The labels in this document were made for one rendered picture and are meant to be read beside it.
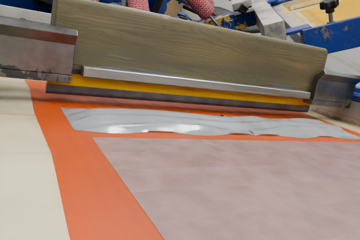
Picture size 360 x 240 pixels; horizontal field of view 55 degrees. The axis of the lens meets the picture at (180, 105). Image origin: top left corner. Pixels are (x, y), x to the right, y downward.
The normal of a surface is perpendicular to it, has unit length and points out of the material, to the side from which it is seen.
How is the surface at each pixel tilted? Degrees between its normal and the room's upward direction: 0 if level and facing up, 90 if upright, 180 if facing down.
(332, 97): 74
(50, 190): 16
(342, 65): 90
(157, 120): 11
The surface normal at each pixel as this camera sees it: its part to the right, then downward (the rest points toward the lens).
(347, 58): -0.88, -0.07
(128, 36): 0.45, 0.25
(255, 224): 0.17, -0.97
